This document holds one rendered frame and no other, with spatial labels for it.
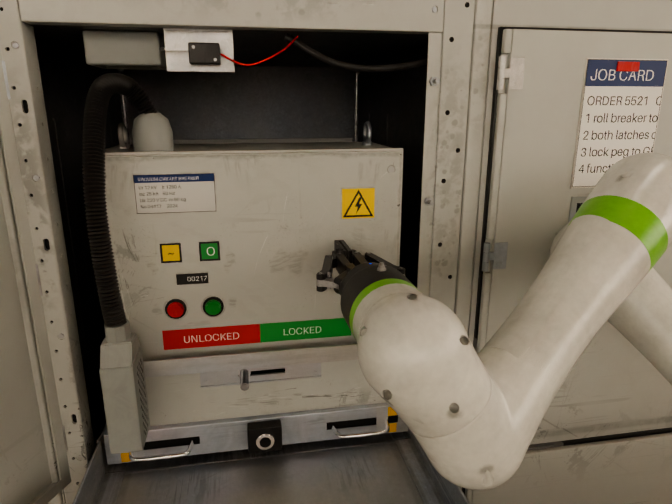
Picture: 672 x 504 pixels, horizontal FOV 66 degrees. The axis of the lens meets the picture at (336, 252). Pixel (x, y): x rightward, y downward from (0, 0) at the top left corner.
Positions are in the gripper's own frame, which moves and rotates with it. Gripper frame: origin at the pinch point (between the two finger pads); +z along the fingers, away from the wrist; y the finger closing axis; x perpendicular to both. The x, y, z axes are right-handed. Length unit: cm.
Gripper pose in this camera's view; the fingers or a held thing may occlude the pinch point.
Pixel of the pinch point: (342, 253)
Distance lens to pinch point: 84.3
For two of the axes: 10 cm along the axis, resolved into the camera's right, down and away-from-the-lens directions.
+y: 9.8, -0.6, 1.8
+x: 0.0, -9.6, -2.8
